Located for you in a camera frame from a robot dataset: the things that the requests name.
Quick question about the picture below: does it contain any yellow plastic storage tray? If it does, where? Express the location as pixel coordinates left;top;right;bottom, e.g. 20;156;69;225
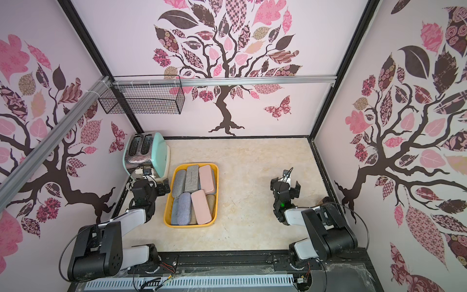
164;163;219;228

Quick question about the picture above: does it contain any lavender glasses case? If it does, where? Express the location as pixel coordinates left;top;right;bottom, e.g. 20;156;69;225
177;192;192;226

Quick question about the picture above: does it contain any grey rectangular glasses case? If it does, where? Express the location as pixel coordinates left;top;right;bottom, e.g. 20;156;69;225
184;164;200;193

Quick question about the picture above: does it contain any pink glasses case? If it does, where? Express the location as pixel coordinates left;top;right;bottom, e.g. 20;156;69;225
198;165;216;195
191;189;212;225

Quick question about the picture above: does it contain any beige glasses case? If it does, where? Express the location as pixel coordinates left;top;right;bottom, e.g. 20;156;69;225
206;194;216;218

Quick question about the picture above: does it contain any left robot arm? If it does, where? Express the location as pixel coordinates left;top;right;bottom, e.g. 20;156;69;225
62;178;170;282

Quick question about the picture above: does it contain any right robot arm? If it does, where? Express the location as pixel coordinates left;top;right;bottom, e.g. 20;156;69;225
270;175;358;268

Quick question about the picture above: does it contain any mint green chrome toaster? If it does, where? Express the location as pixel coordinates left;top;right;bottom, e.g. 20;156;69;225
122;132;170;183

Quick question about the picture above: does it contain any white slotted cable duct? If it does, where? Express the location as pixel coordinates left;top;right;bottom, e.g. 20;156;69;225
78;274;297;292

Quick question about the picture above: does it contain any black wire basket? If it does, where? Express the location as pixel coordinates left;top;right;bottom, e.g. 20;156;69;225
99;74;185;114

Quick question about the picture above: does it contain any black base frame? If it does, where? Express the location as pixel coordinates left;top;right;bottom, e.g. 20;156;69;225
68;248;383;292

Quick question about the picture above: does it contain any horizontal aluminium rail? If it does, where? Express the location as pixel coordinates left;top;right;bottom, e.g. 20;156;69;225
113;75;337;87

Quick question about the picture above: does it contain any diagonal aluminium rail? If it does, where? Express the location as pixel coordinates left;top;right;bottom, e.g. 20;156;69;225
1;76;111;210

